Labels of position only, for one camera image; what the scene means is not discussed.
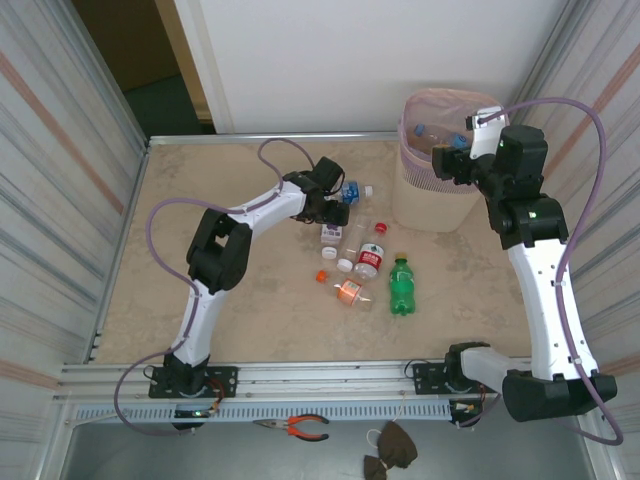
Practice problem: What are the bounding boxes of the unlabelled clear bottle white cap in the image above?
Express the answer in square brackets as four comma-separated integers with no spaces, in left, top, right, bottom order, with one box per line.
[335,212,370,275]

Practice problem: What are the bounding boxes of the clear bottle blue label white cap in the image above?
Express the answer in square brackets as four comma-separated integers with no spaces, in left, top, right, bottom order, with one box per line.
[339,179,375,205]

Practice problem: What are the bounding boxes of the red label water bottle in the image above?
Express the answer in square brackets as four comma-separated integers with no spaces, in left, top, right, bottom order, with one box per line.
[352,222,390,281]

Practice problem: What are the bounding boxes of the orange label clear bottle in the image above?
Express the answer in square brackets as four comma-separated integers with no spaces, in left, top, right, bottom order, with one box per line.
[314,269,375,312]

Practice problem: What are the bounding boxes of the green soda bottle yellow cap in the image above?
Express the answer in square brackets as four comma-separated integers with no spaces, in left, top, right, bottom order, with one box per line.
[388,252,417,318]

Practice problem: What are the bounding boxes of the beige plastic bin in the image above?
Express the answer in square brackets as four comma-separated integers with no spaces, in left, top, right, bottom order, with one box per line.
[391,88,506,233]

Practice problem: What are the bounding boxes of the pink plastic bin liner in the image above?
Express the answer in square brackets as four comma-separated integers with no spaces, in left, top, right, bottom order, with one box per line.
[398,88,506,196]

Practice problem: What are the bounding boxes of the small circuit board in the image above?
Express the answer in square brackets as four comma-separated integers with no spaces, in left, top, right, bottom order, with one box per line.
[172,407,221,422]
[448,399,485,430]

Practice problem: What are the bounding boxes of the large brown fabric pouch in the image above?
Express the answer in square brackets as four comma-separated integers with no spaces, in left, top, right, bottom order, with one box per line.
[375,420,419,471]

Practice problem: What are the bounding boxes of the brown wooden door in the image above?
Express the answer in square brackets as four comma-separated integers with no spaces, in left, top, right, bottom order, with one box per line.
[72,0,182,92]

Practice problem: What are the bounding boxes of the grey metal shelf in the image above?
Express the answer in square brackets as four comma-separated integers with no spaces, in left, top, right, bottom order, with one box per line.
[59,399,609,480]

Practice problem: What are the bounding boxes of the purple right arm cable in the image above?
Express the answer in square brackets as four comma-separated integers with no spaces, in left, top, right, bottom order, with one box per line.
[457,96,625,447]

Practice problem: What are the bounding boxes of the white door frame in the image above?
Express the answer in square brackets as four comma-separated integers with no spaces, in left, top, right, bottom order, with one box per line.
[172,0,236,135]

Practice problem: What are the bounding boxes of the wide aluminium base rail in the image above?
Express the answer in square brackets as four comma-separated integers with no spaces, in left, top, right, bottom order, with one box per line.
[52,355,599,404]

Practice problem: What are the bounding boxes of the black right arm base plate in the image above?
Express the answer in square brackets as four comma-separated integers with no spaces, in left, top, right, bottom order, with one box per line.
[410,360,503,397]

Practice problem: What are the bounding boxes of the white string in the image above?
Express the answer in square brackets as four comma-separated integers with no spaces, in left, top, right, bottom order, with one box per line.
[366,389,407,449]

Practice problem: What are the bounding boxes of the grey slotted cable duct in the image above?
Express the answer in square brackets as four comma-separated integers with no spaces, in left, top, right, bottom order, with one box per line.
[67,399,454,424]

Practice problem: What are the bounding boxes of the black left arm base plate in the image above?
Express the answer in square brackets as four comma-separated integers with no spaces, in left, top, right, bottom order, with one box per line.
[148,366,239,400]

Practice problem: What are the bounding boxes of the orange handled pliers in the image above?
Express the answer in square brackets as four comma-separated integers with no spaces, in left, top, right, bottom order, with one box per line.
[252,413,331,442]

